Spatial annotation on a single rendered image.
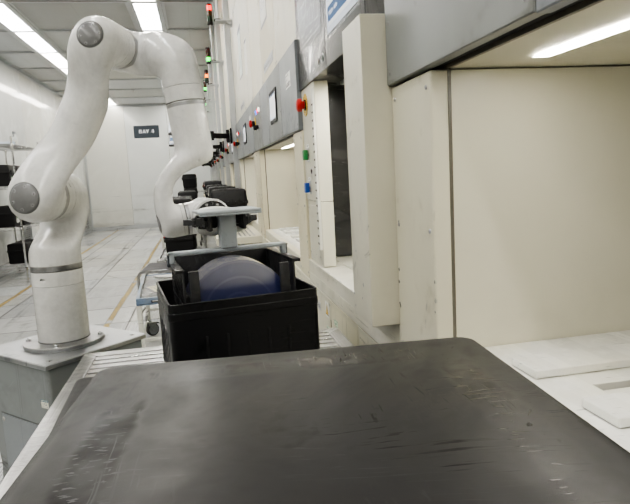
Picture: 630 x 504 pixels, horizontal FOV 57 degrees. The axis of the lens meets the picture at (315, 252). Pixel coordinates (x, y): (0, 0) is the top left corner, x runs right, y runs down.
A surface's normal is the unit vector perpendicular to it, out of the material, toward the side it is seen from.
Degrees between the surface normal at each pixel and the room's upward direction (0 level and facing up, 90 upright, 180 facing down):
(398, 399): 0
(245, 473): 0
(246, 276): 91
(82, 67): 125
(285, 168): 90
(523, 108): 90
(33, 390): 90
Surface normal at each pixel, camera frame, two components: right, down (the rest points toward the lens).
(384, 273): 0.19, 0.12
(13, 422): -0.55, 0.15
